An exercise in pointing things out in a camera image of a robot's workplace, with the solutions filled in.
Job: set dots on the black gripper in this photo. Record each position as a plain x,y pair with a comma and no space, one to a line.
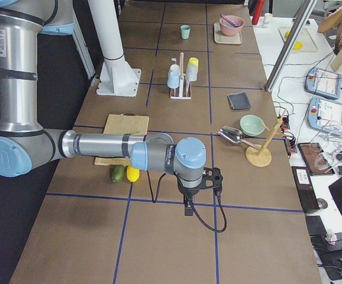
189,191

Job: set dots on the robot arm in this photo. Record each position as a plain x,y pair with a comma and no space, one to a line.
25,144

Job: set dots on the light blue cup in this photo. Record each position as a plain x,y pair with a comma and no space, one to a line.
173,79

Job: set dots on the grey-white cup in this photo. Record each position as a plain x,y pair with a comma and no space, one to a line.
191,73

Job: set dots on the white cup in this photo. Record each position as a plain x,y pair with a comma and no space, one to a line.
173,67

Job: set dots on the yellow cup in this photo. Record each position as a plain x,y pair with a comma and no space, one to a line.
193,61

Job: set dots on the green cup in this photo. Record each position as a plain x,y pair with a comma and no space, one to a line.
185,31

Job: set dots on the yellow lemon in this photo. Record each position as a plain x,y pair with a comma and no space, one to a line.
132,174

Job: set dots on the avocado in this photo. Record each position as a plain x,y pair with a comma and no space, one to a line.
117,173

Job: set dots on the metal scoop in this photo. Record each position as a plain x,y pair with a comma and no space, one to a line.
235,136

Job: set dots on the wooden mug tree stand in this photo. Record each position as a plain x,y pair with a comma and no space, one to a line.
262,157

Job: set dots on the mint green bowl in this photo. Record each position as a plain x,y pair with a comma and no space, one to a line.
251,125

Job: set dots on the wooden cutting board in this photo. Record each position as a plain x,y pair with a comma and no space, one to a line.
122,124

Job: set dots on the grey folded cloth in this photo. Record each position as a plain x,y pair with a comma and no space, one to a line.
238,101

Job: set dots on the beige rabbit tray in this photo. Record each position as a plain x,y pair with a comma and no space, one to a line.
221,38

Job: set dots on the teach pendant near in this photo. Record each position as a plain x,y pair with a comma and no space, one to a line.
325,115

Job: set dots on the teach pendant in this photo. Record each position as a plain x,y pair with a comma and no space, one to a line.
325,115
323,82

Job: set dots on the pink bowl with ice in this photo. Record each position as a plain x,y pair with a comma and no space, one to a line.
227,28

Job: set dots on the metal tongs in bowl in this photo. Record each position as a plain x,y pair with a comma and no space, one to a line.
229,20

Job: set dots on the teach pendant far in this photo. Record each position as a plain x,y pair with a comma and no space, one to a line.
323,82

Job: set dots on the white tray with fruit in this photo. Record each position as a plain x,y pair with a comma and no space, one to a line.
304,42

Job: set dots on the red bottle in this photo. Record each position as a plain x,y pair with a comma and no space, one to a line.
257,12

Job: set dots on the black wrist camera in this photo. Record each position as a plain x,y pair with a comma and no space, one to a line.
211,179

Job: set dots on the white wire cup holder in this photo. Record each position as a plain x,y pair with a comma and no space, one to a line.
180,92

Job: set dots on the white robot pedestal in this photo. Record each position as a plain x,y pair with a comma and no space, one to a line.
117,77

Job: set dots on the aluminium frame post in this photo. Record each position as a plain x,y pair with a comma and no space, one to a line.
302,16

